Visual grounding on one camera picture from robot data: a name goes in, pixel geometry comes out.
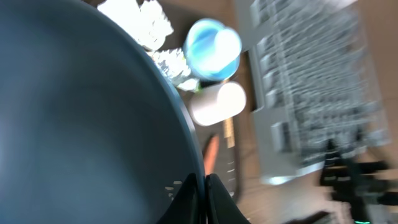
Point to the light blue cup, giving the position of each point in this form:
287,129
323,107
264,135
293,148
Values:
227,48

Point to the grey dishwasher rack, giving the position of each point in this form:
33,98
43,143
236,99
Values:
313,81

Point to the white paper napkin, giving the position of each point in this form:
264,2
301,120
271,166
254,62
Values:
146,23

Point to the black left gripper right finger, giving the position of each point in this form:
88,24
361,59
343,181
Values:
220,207

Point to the yellow silver snack wrapper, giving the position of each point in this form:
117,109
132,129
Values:
173,65

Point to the dark blue plate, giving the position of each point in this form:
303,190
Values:
91,132

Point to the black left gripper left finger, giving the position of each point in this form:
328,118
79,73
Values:
185,207

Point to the orange carrot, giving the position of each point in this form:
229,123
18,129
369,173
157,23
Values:
210,154

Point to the light blue bowl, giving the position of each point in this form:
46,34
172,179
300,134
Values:
199,48

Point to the white cup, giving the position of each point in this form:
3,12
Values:
217,103

